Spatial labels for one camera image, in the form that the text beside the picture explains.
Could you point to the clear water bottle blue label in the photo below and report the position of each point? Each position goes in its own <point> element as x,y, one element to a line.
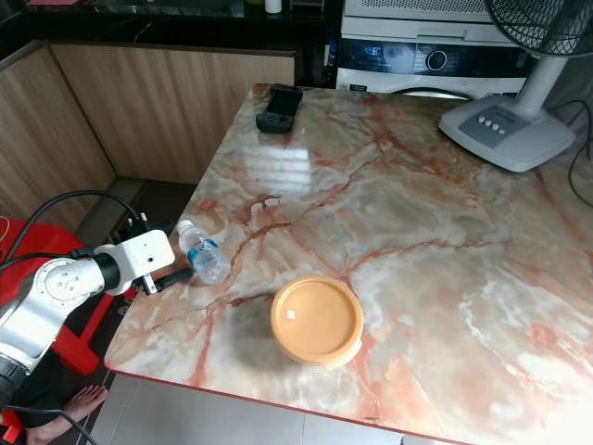
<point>208,260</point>

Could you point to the orange round lidded container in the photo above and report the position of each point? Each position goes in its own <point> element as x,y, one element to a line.
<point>317,320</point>

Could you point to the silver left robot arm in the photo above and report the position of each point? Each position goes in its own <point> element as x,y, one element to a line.
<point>56,297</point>

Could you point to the person's bare foot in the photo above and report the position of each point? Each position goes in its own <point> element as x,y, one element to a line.
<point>69,417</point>

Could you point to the wooden panel counter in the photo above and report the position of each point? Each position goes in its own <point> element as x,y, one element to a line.
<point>148,116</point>

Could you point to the black handheld device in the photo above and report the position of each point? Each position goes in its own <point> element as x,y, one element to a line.
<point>278,109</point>

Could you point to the small white cup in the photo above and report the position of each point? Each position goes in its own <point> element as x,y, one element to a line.
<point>273,6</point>

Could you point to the white washing machine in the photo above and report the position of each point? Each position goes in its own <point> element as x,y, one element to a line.
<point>417,57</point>

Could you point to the white standing fan black grill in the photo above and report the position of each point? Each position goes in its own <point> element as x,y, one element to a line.
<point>510,130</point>

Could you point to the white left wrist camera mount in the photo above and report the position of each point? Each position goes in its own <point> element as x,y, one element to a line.
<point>144,255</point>

